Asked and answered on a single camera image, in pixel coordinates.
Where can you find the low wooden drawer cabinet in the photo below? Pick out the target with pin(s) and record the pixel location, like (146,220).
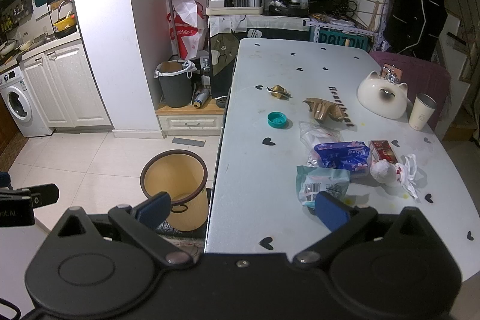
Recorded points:
(190,121)

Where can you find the white washing machine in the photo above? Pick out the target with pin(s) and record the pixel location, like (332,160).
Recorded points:
(20,104)

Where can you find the gold foil wrapper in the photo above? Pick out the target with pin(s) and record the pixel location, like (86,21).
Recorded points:
(279,92)

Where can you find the tan round waste bin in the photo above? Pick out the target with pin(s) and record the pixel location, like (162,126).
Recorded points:
(183,175)

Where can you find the yellow basin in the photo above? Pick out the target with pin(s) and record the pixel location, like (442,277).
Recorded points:
(65,23)

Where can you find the black hanging jacket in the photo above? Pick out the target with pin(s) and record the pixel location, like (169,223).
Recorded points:
(414,26)

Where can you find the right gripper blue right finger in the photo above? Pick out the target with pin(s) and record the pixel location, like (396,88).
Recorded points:
(331,211)

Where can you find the teal plastic lid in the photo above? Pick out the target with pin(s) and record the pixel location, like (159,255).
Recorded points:
(277,120)

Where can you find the white kitchen cabinet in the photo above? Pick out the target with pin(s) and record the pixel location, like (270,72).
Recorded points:
(63,85)

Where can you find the grey lined trash can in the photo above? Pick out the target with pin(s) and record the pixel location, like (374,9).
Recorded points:
(175,82)

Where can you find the teal license plate sign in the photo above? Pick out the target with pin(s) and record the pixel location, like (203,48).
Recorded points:
(344,39)

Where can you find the white tumbler cup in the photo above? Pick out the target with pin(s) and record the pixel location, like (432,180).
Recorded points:
(422,110)

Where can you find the spray can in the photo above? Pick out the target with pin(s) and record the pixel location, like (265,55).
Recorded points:
(201,97)

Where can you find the red cigarette box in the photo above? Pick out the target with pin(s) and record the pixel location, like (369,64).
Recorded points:
(381,150)

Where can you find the white paper wrapper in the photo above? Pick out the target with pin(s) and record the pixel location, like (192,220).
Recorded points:
(397,175)

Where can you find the small metal figurine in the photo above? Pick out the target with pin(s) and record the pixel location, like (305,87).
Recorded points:
(391,73)

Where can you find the blue floral tissue package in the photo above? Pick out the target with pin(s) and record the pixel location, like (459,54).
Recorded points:
(350,156)

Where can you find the clear plastic bag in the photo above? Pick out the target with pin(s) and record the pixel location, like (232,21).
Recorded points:
(311,135)

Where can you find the white cat-shaped ceramic bowl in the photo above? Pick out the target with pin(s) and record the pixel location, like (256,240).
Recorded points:
(383,97)

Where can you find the red and white shopping bag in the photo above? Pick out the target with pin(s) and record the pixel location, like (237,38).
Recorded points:
(188,27)

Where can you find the maroon chair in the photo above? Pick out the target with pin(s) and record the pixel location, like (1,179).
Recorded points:
(421,77)

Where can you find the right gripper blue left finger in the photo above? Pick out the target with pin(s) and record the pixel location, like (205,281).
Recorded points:
(153,211)

